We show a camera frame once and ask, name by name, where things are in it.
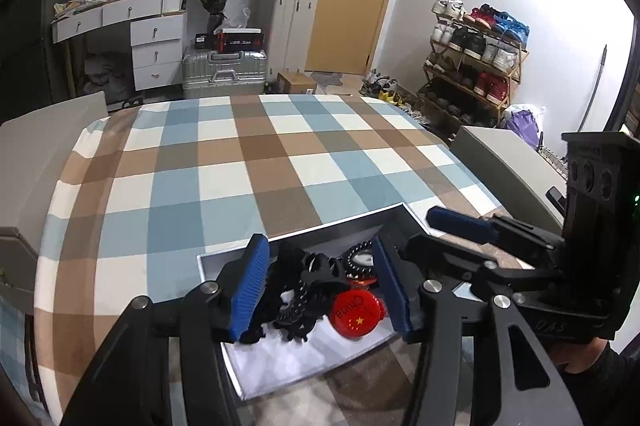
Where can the small black box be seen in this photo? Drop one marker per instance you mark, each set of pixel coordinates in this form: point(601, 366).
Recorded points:
point(206, 41)

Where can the black hand-shaped stand white marks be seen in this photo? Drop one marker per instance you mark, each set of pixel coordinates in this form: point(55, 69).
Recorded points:
point(272, 286)

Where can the silver cardboard box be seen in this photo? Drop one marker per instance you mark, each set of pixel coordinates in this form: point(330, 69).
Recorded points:
point(280, 361)

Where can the white suitcase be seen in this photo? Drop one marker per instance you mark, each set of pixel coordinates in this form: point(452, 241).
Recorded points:
point(287, 31)

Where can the brown cardboard box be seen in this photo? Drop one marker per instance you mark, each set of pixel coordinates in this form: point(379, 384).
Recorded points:
point(295, 82)

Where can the wooden shoe rack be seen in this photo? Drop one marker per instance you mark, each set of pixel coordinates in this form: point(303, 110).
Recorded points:
point(517, 71)

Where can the black phone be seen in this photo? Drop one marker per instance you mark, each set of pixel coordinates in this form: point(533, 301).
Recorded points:
point(556, 201)

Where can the grey chair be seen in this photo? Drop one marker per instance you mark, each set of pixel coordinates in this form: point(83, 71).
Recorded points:
point(500, 166)
point(40, 146)

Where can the person's right forearm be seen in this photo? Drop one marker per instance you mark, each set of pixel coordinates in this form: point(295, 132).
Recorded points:
point(620, 386)

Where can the black flower bouquet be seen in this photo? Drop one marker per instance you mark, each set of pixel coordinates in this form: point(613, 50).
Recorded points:
point(210, 1)

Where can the person's right hand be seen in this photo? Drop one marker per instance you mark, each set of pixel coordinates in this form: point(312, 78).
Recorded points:
point(575, 356)

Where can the rows of shoes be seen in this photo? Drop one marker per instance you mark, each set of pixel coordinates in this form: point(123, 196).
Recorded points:
point(475, 41)

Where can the round pin badge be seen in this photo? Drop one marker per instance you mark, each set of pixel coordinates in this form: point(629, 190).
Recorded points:
point(355, 313)

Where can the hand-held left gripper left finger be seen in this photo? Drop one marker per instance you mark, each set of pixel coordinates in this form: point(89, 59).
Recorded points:
point(250, 291)

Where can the loose sandals pile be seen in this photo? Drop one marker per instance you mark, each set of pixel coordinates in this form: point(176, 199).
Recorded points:
point(390, 94)

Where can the grey pole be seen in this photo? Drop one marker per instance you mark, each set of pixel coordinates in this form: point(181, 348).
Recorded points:
point(595, 86)

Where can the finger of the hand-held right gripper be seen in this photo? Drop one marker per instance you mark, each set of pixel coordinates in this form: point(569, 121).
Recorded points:
point(450, 256)
point(450, 218)

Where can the black clamp-shaped object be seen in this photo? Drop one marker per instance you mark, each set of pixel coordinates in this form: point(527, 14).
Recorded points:
point(300, 306)

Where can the silver suitcase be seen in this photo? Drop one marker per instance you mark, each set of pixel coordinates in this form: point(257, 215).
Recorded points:
point(225, 74)

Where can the purple bag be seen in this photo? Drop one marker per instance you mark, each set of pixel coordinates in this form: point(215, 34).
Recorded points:
point(522, 126)

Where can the black red flat box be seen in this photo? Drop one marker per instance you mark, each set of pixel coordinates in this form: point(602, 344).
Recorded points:
point(240, 40)

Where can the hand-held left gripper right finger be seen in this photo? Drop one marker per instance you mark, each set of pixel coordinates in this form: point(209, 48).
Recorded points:
point(392, 286)

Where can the white desk with drawers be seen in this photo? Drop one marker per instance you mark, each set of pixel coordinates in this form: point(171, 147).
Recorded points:
point(155, 36)

